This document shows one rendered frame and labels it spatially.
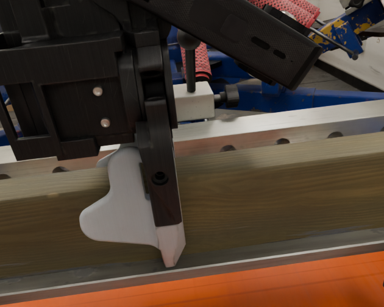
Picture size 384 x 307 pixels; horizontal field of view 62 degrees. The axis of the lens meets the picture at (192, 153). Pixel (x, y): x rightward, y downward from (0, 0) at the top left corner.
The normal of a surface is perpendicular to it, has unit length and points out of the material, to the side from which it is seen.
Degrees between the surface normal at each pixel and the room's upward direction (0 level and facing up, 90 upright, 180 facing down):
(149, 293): 0
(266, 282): 0
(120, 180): 83
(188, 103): 90
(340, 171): 89
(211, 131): 0
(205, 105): 90
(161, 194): 103
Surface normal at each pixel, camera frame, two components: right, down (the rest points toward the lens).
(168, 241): 0.11, 0.66
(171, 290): -0.09, -0.87
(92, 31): 0.10, 0.47
